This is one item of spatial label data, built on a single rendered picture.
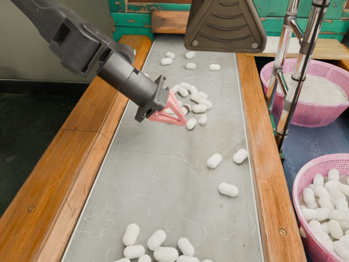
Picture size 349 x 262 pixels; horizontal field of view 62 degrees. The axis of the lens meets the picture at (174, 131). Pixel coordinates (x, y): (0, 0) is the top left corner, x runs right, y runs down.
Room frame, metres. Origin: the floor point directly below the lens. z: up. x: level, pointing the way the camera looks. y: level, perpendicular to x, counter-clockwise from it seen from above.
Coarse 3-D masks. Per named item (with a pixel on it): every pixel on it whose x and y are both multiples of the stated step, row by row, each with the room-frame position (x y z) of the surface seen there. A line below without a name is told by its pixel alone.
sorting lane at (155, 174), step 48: (240, 96) 0.67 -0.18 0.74; (144, 144) 0.48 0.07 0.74; (192, 144) 0.48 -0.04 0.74; (240, 144) 0.48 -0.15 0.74; (96, 192) 0.34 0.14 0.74; (144, 192) 0.34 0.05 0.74; (192, 192) 0.34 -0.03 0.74; (240, 192) 0.34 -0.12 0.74; (96, 240) 0.25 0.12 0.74; (144, 240) 0.25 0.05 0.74; (192, 240) 0.25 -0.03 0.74; (240, 240) 0.25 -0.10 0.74
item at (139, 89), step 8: (136, 72) 0.50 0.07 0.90; (128, 80) 0.47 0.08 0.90; (136, 80) 0.48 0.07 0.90; (144, 80) 0.49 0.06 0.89; (160, 80) 0.51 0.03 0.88; (120, 88) 0.48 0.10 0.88; (128, 88) 0.47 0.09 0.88; (136, 88) 0.47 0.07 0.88; (144, 88) 0.47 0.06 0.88; (152, 88) 0.48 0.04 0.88; (128, 96) 0.47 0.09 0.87; (136, 96) 0.47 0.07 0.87; (144, 96) 0.47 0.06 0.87; (152, 96) 0.47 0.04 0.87; (144, 104) 0.47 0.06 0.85; (152, 104) 0.44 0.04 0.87; (144, 112) 0.44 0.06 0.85; (136, 120) 0.45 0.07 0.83
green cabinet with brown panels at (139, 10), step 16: (112, 0) 1.09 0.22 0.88; (128, 0) 1.09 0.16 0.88; (144, 0) 1.09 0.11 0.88; (160, 0) 1.08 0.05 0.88; (176, 0) 1.07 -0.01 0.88; (256, 0) 1.03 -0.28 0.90; (272, 0) 1.04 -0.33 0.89; (288, 0) 1.03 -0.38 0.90; (304, 0) 1.03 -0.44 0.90; (336, 0) 1.01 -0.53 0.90; (304, 16) 1.02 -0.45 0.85; (336, 16) 1.00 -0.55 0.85
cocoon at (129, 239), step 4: (132, 224) 0.26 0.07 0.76; (128, 228) 0.26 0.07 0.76; (132, 228) 0.25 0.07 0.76; (136, 228) 0.26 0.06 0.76; (128, 232) 0.25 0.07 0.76; (132, 232) 0.25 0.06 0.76; (136, 232) 0.25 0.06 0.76; (124, 236) 0.24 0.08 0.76; (128, 236) 0.24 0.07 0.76; (132, 236) 0.24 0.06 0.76; (136, 236) 0.25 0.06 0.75; (124, 240) 0.24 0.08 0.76; (128, 240) 0.24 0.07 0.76; (132, 240) 0.24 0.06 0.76; (124, 244) 0.23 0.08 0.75; (128, 244) 0.23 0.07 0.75; (132, 244) 0.23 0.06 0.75
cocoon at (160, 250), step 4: (156, 248) 0.22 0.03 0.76; (160, 248) 0.22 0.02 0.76; (164, 248) 0.22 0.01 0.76; (168, 248) 0.22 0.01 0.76; (172, 248) 0.22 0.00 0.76; (156, 252) 0.22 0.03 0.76; (160, 252) 0.22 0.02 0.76; (164, 252) 0.22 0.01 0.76; (168, 252) 0.22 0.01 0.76; (172, 252) 0.22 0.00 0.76; (176, 252) 0.22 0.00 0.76; (156, 256) 0.21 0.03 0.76; (160, 256) 0.21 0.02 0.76; (164, 256) 0.21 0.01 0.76; (168, 256) 0.21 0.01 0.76; (172, 256) 0.21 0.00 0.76; (176, 256) 0.21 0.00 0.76; (160, 260) 0.21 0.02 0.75; (164, 260) 0.21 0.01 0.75; (168, 260) 0.21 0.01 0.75; (172, 260) 0.21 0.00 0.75
